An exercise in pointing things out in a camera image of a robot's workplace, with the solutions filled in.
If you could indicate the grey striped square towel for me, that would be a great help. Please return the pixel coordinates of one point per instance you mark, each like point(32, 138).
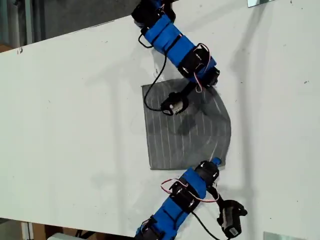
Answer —
point(180, 145)

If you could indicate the white plastic object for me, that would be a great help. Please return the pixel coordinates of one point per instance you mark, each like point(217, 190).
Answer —
point(62, 237)

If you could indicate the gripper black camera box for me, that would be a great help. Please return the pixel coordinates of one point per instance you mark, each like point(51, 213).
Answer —
point(173, 106)
point(231, 220)

